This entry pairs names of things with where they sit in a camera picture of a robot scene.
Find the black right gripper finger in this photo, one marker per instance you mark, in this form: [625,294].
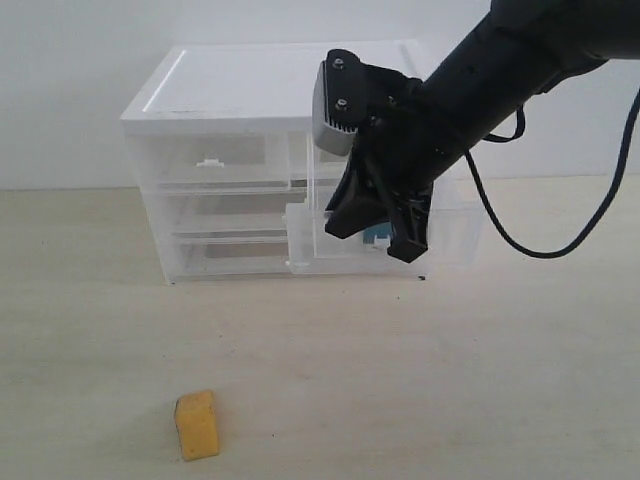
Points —
[409,218]
[362,199]

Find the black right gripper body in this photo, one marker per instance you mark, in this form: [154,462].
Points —
[403,142]

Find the white bottle teal label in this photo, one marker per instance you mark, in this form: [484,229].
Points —
[376,238]

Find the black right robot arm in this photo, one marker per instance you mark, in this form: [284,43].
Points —
[521,49]

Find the white plastic drawer cabinet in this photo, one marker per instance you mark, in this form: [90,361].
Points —
[204,90]

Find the middle wide clear drawer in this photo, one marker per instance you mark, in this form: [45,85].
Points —
[209,212]

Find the wide clear drawer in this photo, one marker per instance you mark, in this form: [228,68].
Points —
[209,212]
[216,257]

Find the bottom wide clear drawer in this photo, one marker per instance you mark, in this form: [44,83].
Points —
[216,257]

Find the yellow sponge wedge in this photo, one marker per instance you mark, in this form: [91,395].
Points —
[196,425]

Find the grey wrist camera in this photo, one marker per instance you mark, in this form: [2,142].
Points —
[339,103]

